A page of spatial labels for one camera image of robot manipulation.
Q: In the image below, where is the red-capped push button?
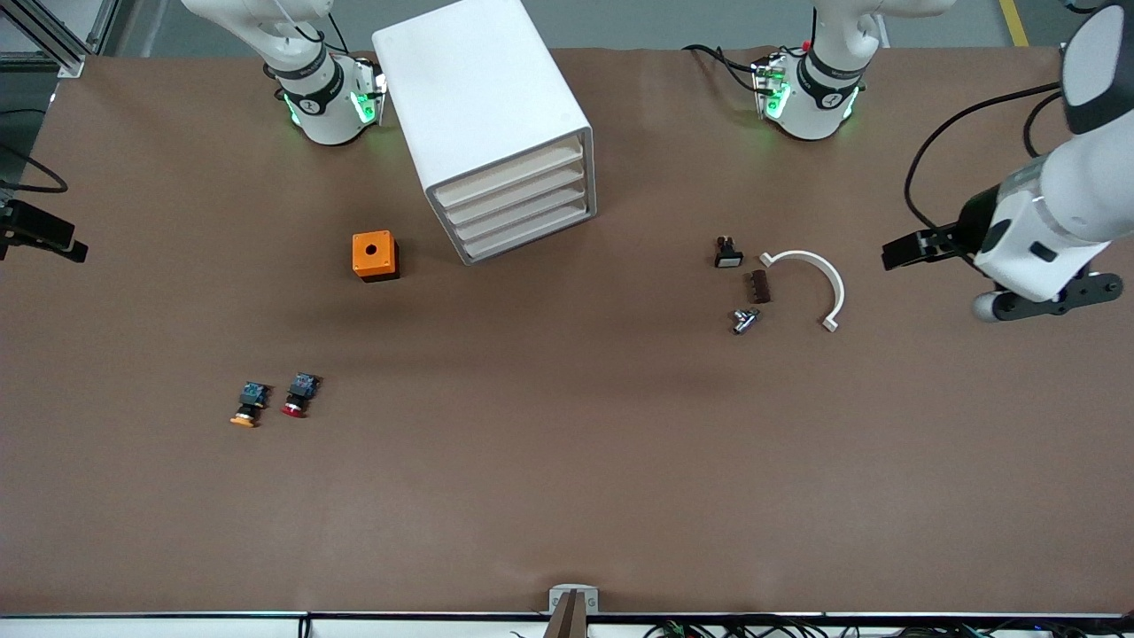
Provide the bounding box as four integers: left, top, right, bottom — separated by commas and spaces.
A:
282, 372, 322, 418

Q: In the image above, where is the white plastic drawer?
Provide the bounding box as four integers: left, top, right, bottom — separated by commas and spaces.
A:
462, 202, 596, 264
434, 137, 587, 212
446, 159, 590, 230
454, 182, 593, 246

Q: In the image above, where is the orange-capped push button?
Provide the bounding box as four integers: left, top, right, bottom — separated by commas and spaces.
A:
229, 381, 271, 430

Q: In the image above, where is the white drawer cabinet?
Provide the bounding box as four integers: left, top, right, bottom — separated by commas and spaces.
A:
372, 0, 597, 267

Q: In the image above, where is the white curved plastic arc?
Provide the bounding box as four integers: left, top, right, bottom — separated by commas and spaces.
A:
759, 250, 845, 333

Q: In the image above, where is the orange box with round hole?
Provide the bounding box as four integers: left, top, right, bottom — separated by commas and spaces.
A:
352, 230, 400, 283

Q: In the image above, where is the brown table mat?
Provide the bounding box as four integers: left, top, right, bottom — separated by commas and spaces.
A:
0, 46, 1134, 617

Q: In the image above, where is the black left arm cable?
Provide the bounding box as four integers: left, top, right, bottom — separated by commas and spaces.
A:
904, 82, 1066, 233

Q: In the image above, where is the black base cable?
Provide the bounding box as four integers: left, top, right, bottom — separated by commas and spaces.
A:
682, 44, 765, 95

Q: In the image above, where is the grey metal bracket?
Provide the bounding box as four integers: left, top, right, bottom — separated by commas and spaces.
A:
548, 584, 600, 616

